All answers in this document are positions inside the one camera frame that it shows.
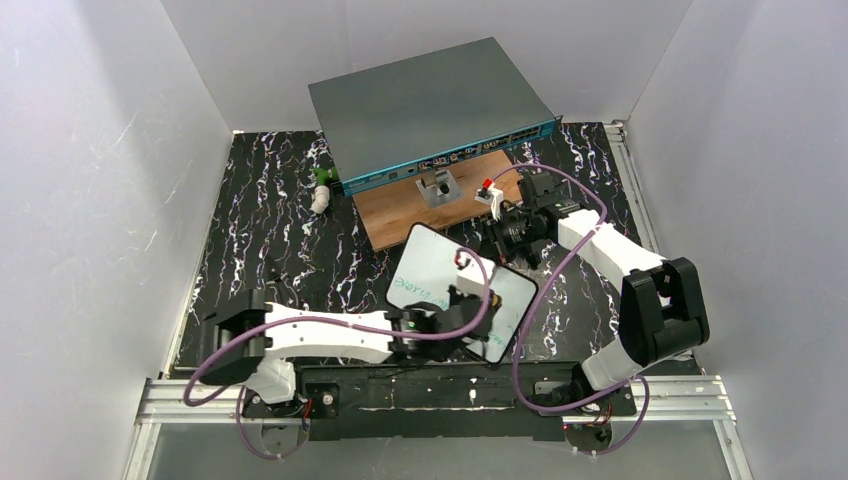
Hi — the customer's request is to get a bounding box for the green white plastic toy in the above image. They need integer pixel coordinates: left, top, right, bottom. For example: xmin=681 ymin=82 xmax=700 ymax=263
xmin=310 ymin=167 xmax=339 ymax=215

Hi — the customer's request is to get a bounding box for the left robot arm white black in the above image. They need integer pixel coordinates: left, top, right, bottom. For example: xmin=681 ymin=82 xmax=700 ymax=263
xmin=192 ymin=286 xmax=503 ymax=404

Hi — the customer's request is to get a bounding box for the small whiteboard black frame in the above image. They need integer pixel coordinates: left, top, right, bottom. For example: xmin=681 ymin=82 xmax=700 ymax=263
xmin=386 ymin=224 xmax=539 ymax=364

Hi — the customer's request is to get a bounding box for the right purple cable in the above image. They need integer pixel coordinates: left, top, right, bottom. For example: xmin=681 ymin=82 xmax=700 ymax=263
xmin=490 ymin=162 xmax=652 ymax=458

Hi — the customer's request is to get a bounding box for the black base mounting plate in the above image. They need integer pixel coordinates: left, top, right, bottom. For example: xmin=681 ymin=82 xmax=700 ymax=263
xmin=241 ymin=360 xmax=637 ymax=443

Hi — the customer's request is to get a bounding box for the wooden board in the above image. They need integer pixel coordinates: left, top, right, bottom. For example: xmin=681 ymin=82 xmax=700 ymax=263
xmin=353 ymin=151 xmax=511 ymax=251

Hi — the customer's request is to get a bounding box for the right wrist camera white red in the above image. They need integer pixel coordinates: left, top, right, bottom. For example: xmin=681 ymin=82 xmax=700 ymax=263
xmin=474 ymin=178 xmax=505 ymax=222

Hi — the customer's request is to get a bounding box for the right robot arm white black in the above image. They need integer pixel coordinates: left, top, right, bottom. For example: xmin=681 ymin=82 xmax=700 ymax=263
xmin=475 ymin=173 xmax=710 ymax=403

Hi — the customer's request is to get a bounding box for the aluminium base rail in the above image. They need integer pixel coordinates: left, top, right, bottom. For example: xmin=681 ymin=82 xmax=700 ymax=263
xmin=123 ymin=374 xmax=753 ymax=479

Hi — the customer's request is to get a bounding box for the silver metal bracket mount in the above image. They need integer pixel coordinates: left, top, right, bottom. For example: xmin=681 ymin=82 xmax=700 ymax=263
xmin=415 ymin=169 xmax=463 ymax=208

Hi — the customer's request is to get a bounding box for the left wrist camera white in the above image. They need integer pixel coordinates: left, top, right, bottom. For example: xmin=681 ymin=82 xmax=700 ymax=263
xmin=454 ymin=250 xmax=496 ymax=298

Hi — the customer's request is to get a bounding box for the grey teal network switch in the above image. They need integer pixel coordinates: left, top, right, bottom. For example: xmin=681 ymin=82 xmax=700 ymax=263
xmin=308 ymin=37 xmax=561 ymax=196

